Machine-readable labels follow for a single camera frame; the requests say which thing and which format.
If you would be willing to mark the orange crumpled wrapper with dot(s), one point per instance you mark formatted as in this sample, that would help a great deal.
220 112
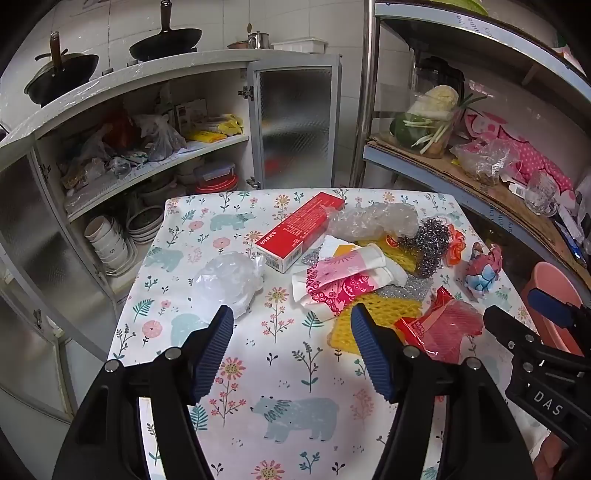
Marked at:
455 244

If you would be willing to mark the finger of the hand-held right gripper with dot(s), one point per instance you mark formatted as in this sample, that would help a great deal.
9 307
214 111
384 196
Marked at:
510 327
549 308

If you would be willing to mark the clear bag dark contents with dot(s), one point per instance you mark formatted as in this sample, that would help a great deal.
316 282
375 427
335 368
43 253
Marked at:
159 138

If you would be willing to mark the black blender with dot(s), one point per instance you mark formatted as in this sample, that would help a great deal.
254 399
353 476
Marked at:
438 74

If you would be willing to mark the glass mug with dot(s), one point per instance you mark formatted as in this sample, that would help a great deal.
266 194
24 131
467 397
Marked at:
541 196

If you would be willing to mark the red carton box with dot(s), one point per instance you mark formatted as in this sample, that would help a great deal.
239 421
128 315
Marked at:
295 230

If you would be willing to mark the pink polka dot plush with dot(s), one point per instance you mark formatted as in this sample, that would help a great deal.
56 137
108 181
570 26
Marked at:
535 157

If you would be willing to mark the white plastic tray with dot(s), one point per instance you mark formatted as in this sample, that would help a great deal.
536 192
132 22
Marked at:
300 46

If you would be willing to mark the metal shelf rack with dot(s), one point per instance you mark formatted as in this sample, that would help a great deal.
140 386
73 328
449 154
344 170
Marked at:
364 92

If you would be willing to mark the person's right hand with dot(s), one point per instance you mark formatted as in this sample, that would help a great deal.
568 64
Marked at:
553 457

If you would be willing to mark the steel kettle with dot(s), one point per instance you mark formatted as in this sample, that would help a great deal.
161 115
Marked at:
258 41

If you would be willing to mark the white paper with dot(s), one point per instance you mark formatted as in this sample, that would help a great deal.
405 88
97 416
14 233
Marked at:
332 244

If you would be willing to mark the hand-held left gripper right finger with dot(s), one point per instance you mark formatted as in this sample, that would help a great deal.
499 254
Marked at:
371 355

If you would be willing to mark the crumpled clear plastic bag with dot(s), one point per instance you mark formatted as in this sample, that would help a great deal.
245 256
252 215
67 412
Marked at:
485 159

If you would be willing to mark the red plastic bag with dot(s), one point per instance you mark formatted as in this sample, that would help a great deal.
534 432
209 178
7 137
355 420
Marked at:
121 131

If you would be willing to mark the cardboard box red label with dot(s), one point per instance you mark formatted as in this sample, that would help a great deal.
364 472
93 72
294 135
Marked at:
189 113

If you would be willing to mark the copper pot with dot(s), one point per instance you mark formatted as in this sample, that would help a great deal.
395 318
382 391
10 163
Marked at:
238 45

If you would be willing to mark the smartphone blue screen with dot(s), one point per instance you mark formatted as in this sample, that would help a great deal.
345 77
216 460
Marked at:
575 247

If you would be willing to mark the white kitchen cabinet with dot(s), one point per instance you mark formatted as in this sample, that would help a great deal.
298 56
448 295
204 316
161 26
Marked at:
138 74

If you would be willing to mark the stack of dark bowls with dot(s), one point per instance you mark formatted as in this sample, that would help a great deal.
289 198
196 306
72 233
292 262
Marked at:
145 224

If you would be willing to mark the stack of white bowls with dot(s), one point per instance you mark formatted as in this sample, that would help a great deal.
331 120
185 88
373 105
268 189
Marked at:
108 244

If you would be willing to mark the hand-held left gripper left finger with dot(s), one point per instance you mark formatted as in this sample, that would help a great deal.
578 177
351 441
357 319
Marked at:
214 350

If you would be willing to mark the steel wool scrubber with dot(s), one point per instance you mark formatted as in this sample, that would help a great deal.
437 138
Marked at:
427 244

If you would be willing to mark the floral bear print tablecloth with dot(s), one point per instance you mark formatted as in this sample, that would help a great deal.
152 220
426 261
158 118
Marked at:
277 378

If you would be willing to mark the pink blue patterned cloth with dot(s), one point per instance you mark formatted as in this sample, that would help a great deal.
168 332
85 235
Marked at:
482 270

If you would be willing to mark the yellow food packet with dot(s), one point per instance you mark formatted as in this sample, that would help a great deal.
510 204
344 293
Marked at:
205 137
226 125

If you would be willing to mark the cardboard sheet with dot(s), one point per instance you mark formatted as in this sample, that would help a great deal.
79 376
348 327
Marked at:
498 203

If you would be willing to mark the green squash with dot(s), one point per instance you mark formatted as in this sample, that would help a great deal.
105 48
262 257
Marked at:
406 129

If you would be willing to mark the silver glitter cloth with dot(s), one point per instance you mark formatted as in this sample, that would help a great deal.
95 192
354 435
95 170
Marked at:
406 290
313 257

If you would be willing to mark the pink white tube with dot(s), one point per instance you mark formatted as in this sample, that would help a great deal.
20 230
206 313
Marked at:
351 265

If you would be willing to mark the white plastic bag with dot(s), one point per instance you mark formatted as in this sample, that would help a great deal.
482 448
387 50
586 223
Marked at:
226 281

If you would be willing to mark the napa cabbage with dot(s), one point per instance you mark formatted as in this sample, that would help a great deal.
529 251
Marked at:
436 101

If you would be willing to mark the frosted glass cabinet door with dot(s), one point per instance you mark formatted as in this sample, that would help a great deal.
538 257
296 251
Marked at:
37 221
295 120

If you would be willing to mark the red food container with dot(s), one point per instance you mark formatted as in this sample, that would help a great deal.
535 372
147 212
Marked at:
217 187

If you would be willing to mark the pink plastic bin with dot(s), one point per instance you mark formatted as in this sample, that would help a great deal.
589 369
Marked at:
556 274

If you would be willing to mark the green plate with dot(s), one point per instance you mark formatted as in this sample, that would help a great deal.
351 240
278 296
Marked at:
466 5

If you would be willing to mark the clear vegetable container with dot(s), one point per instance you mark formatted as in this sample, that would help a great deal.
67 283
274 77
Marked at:
438 143

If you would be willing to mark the black wok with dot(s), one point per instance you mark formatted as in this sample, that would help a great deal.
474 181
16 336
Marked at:
166 44
60 78

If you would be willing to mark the white device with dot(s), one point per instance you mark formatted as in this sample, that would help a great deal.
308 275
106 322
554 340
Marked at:
516 189

